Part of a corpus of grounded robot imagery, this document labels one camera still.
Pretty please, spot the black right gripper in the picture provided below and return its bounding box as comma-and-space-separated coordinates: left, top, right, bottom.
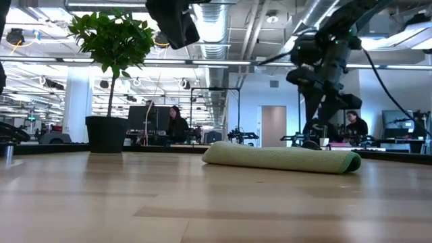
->
303, 84, 364, 123

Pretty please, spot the mint green microfiber towel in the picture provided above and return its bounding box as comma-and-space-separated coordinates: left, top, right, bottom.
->
201, 140, 362, 175

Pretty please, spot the black ceiling device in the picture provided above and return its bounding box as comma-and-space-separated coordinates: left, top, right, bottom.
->
154, 30, 167, 48
5, 28, 26, 47

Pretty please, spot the plain closed door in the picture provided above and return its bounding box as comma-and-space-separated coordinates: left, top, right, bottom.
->
261, 105, 288, 149

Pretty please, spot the green leafy indoor tree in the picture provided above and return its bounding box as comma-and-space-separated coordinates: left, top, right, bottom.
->
67, 8, 156, 119

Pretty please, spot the black computer monitor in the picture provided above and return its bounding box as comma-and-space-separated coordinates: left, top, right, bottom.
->
127, 105, 171, 132
381, 109, 415, 131

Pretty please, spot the dark office desk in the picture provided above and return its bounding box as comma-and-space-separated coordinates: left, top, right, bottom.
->
374, 137, 427, 151

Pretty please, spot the white building column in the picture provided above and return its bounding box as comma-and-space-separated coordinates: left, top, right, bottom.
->
63, 65, 94, 143

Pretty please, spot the black plant pot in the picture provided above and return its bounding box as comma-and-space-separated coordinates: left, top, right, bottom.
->
84, 115, 129, 154

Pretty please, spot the grey rounded background machine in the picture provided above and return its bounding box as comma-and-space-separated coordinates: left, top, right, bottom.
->
39, 132, 72, 145

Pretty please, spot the black curved background object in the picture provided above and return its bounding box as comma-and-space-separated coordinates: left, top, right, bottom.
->
0, 121, 31, 144

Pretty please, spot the silver ceiling air duct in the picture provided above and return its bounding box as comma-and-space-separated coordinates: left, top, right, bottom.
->
194, 0, 234, 109

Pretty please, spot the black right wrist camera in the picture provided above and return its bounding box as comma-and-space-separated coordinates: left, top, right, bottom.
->
286, 67, 317, 86

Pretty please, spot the long black arm cable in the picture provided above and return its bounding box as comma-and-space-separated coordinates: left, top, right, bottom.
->
362, 49, 432, 138

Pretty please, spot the black table edge rail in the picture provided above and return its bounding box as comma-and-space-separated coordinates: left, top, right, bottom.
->
0, 143, 432, 166

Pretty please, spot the silver metal post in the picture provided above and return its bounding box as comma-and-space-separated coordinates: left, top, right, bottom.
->
5, 143, 15, 166

